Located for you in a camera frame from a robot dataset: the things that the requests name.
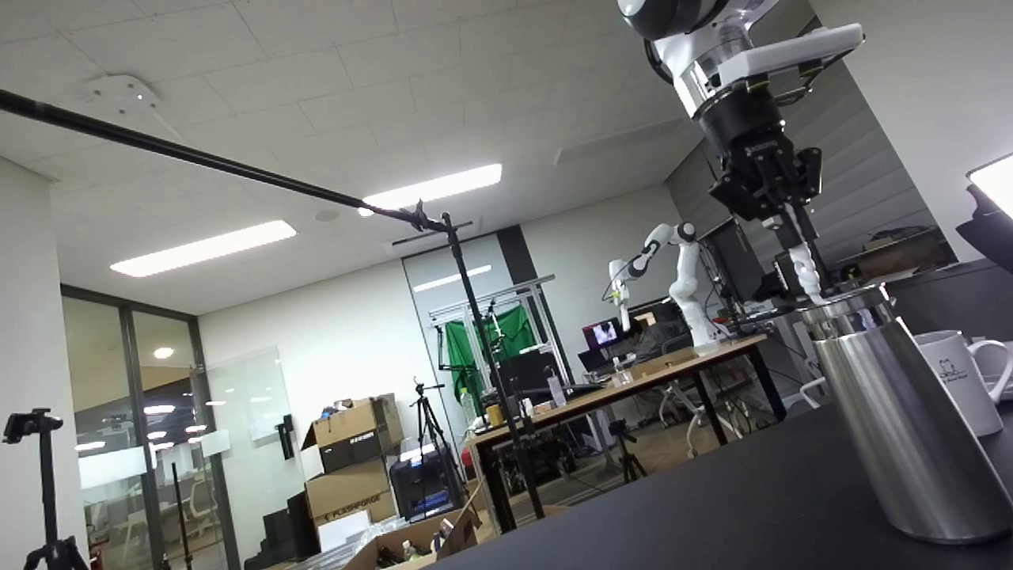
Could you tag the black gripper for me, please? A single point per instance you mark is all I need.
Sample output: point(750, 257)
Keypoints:
point(764, 176)

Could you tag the silver metal cup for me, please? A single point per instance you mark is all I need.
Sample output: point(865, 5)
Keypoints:
point(919, 455)

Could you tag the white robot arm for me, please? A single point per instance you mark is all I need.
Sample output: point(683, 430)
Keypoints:
point(655, 19)

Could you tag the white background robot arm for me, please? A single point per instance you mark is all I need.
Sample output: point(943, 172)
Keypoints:
point(683, 293)

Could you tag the wooden work table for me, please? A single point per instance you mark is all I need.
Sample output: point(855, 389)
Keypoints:
point(647, 373)

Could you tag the bright lamp panel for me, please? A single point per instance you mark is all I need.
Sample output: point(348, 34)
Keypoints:
point(991, 186)

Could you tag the black computer monitor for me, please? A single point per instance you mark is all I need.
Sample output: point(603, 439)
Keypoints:
point(603, 334)

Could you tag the white ceramic mug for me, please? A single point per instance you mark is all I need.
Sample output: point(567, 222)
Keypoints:
point(954, 359)

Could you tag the green cloth on stand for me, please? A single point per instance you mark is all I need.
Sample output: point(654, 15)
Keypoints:
point(461, 347)

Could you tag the black boom pole stand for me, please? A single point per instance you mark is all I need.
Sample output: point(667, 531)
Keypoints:
point(415, 215)

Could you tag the small black tripod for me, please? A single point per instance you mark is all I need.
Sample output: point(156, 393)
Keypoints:
point(427, 426)

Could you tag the stacked cardboard boxes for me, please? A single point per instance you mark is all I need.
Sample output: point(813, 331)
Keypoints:
point(354, 442)

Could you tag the black tripod at left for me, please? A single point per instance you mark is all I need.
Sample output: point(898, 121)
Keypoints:
point(56, 552)

